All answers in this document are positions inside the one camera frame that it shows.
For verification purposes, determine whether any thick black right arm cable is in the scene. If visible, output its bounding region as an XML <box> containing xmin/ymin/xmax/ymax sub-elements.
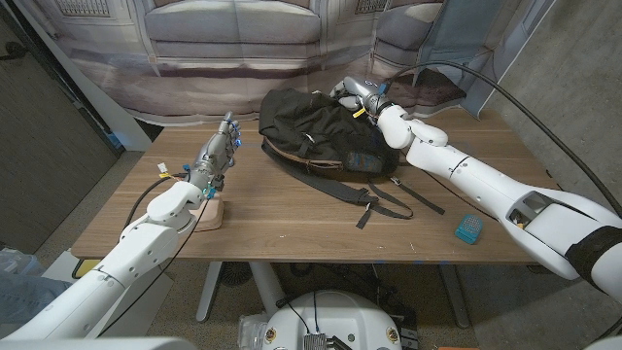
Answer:
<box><xmin>386</xmin><ymin>60</ymin><xmax>622</xmax><ymax>218</ymax></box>

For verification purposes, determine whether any clear plastic bin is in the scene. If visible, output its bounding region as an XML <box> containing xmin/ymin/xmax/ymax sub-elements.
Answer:
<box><xmin>0</xmin><ymin>247</ymin><xmax>43</xmax><ymax>276</ymax></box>

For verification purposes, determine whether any grey slanted table leg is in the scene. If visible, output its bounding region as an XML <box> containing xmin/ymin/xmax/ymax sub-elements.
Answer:
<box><xmin>439</xmin><ymin>264</ymin><xmax>471</xmax><ymax>330</ymax></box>

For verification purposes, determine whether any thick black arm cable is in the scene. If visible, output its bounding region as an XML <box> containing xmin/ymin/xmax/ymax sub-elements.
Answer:
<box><xmin>386</xmin><ymin>60</ymin><xmax>622</xmax><ymax>218</ymax></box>
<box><xmin>123</xmin><ymin>172</ymin><xmax>190</xmax><ymax>229</ymax></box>

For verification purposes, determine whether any white slanted table leg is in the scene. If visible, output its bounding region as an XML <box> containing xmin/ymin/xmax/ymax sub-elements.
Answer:
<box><xmin>195</xmin><ymin>261</ymin><xmax>224</xmax><ymax>324</ymax></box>

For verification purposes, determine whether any black backpack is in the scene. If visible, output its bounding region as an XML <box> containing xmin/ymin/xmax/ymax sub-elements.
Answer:
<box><xmin>258</xmin><ymin>87</ymin><xmax>446</xmax><ymax>230</ymax></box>

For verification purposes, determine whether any black door handle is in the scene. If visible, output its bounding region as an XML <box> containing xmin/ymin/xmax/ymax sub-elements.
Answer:
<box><xmin>0</xmin><ymin>41</ymin><xmax>28</xmax><ymax>62</ymax></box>

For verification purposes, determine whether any white table centre column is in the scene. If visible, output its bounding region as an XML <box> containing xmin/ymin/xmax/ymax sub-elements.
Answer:
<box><xmin>248</xmin><ymin>261</ymin><xmax>288</xmax><ymax>317</ymax></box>

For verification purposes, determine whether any white backdrop stand post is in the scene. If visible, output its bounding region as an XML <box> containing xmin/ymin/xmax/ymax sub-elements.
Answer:
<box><xmin>14</xmin><ymin>0</ymin><xmax>155</xmax><ymax>153</ymax></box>

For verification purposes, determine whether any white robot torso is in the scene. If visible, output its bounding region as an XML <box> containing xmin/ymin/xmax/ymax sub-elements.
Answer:
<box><xmin>260</xmin><ymin>290</ymin><xmax>403</xmax><ymax>350</ymax></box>

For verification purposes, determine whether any black round floor fan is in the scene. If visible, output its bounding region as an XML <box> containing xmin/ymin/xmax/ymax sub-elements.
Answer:
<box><xmin>218</xmin><ymin>262</ymin><xmax>254</xmax><ymax>288</ymax></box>

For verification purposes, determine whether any clear plastic bag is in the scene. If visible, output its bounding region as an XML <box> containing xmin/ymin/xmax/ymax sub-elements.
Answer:
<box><xmin>237</xmin><ymin>313</ymin><xmax>271</xmax><ymax>350</ymax></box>

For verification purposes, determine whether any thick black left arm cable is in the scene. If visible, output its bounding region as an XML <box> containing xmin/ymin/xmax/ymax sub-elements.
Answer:
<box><xmin>123</xmin><ymin>172</ymin><xmax>190</xmax><ymax>229</ymax></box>

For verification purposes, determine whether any person's leg in jeans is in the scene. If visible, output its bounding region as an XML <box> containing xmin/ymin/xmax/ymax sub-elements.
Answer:
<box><xmin>0</xmin><ymin>269</ymin><xmax>69</xmax><ymax>325</ymax></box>

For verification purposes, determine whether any black equipment box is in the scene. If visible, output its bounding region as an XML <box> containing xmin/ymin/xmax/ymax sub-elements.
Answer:
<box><xmin>368</xmin><ymin>286</ymin><xmax>419</xmax><ymax>350</ymax></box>

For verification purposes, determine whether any small teal box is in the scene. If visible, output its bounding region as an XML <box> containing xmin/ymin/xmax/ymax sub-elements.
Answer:
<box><xmin>454</xmin><ymin>213</ymin><xmax>485</xmax><ymax>246</ymax></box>

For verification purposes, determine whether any printed sofa room backdrop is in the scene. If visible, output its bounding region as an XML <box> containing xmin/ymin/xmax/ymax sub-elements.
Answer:
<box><xmin>28</xmin><ymin>0</ymin><xmax>558</xmax><ymax>126</ymax></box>

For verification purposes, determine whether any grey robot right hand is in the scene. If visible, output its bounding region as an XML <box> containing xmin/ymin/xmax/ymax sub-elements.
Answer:
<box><xmin>329</xmin><ymin>75</ymin><xmax>388</xmax><ymax>116</ymax></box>

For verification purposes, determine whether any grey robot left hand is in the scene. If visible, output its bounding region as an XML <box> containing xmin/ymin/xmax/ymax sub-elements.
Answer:
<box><xmin>188</xmin><ymin>111</ymin><xmax>242</xmax><ymax>195</ymax></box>

